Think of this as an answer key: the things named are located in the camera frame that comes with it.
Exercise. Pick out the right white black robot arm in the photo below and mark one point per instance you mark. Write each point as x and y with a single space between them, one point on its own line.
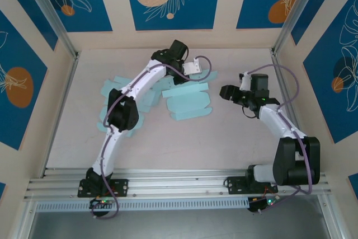
274 121

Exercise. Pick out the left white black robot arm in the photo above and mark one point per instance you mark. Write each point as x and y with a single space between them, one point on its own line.
145 82

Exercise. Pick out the right controller board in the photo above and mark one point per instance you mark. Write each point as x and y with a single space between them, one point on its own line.
258 204

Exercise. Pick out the controller board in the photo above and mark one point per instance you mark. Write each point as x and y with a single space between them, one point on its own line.
258 204
102 202

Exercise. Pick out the left controller board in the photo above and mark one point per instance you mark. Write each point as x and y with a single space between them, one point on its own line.
102 202

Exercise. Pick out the aluminium side rail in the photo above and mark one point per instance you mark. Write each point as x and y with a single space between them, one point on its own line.
61 116
280 76

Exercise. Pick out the aluminium frame post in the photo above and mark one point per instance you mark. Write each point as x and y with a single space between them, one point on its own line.
51 12
300 12

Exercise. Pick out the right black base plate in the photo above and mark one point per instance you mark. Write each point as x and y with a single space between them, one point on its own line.
235 185

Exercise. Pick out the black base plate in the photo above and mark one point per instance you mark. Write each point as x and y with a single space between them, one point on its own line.
235 185
121 187

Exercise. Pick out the aluminium mounting rail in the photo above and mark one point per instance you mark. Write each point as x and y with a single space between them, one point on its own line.
179 183

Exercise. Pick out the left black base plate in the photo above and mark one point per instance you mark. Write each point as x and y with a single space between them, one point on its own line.
121 187

